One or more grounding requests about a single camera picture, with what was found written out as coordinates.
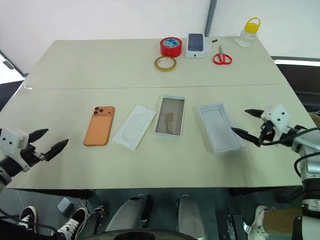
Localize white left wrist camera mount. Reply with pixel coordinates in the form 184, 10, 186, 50
0, 128, 30, 173

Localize black white sneaker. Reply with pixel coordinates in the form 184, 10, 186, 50
56, 206, 89, 240
16, 205, 39, 233

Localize orange smartphone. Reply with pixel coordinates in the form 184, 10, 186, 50
83, 105, 116, 147

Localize silver left robot leg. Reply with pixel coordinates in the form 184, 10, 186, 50
105, 193, 154, 233

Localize grey metal pole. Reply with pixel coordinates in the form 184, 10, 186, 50
204, 0, 218, 38

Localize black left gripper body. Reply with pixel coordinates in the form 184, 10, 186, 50
21, 142, 47, 168

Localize white dark-print phone box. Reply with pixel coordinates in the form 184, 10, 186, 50
185, 32, 206, 59

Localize white box base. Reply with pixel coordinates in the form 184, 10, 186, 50
198, 102, 246, 155

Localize white paper insert tray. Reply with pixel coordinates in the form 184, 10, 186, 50
111, 104, 157, 151

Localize dark rounded robot torso edge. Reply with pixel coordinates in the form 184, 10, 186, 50
81, 230, 210, 240

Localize silver right robot leg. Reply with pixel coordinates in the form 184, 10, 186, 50
175, 194, 206, 239

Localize black side desk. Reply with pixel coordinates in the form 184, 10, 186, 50
270, 55, 320, 112

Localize small grey metal block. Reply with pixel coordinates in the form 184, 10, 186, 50
56, 197, 74, 214

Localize tan trouser leg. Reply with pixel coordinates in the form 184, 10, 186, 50
263, 206, 305, 236

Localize red tape roll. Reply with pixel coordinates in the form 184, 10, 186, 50
159, 36, 183, 58

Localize clear jar yellow lid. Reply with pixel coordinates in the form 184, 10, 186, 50
236, 17, 262, 48

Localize white box lid with screen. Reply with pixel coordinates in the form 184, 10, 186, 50
153, 94, 187, 138

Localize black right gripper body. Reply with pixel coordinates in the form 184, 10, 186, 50
258, 119, 276, 145

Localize red-handled scissors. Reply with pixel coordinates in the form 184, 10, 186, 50
212, 45, 233, 66

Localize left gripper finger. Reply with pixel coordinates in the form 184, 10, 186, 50
44, 138, 70, 162
27, 128, 49, 145

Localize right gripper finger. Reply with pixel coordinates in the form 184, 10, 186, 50
244, 108, 266, 120
230, 126, 262, 147

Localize yellow tape roll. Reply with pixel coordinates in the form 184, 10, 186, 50
153, 55, 178, 73

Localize white shoe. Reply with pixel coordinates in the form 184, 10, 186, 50
249, 205, 270, 240

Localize silver robot leg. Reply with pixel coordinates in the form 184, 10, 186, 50
105, 193, 154, 233
175, 194, 206, 239

